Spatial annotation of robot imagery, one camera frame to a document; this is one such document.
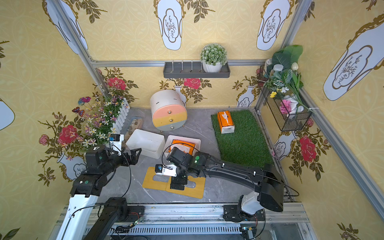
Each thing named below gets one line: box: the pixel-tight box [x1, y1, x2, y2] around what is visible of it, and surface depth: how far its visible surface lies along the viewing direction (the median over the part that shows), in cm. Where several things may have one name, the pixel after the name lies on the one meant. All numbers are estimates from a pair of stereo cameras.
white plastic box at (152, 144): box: [126, 129, 166, 159], surface depth 99 cm
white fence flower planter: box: [72, 93, 131, 150], surface depth 90 cm
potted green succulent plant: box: [200, 43, 228, 73], surface depth 76 cm
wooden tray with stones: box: [121, 116, 144, 151], surface depth 109 cm
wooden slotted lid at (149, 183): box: [142, 166, 169, 191], surface depth 85 cm
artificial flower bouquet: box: [264, 45, 315, 115], surface depth 77 cm
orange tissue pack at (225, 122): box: [217, 110, 235, 134], surface depth 103 cm
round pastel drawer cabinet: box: [150, 89, 188, 132], surface depth 97 cm
